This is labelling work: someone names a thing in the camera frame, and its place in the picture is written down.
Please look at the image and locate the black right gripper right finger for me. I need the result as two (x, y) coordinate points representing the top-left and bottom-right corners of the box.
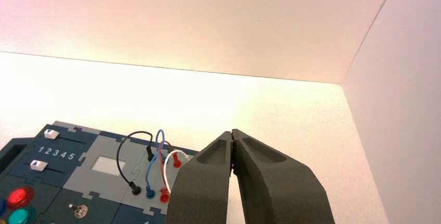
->
(231, 128), (336, 224)

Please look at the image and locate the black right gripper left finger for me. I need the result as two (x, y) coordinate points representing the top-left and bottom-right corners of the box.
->
(165, 131), (233, 224)

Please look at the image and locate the blue grey control box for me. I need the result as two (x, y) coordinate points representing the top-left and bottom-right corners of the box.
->
(0, 121), (201, 224)

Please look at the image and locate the red round push button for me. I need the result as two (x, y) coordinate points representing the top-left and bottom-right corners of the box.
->
(6, 186), (34, 210)

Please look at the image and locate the green round push button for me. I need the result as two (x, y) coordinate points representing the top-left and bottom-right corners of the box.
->
(7, 208), (37, 224)

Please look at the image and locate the red banana plug cable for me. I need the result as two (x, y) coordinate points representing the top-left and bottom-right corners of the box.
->
(157, 140), (183, 204)

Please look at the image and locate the white thin cable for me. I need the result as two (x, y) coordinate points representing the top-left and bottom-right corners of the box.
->
(163, 149), (189, 193)

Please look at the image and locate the blue banana plug cable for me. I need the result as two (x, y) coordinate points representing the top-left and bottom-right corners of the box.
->
(145, 129), (166, 200)

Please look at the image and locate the black banana plug cable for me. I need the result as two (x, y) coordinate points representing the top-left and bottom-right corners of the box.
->
(116, 131), (155, 196)

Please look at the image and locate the metal toggle switch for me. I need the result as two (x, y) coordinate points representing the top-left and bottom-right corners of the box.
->
(68, 203), (88, 219)

